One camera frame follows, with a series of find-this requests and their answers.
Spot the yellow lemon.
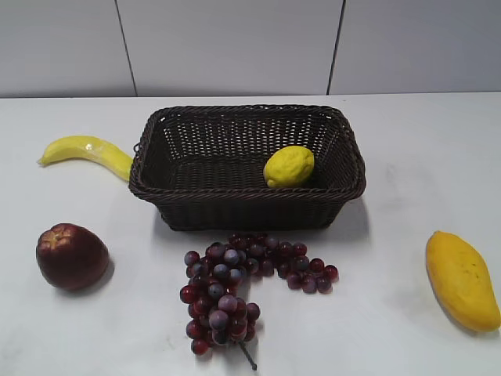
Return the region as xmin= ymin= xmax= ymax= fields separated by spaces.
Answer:
xmin=263 ymin=146 xmax=315 ymax=188

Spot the dark red apple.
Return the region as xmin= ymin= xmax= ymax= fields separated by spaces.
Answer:
xmin=35 ymin=223 xmax=110 ymax=291

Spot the purple grape bunch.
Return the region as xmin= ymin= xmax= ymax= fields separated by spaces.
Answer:
xmin=179 ymin=233 xmax=339 ymax=370

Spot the yellow banana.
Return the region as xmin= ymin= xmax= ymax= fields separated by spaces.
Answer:
xmin=38 ymin=136 xmax=133 ymax=182

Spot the yellow mango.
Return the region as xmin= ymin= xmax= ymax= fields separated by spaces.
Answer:
xmin=425 ymin=231 xmax=500 ymax=333

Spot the dark brown woven basket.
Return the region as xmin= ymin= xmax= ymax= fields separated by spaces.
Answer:
xmin=128 ymin=104 xmax=366 ymax=231

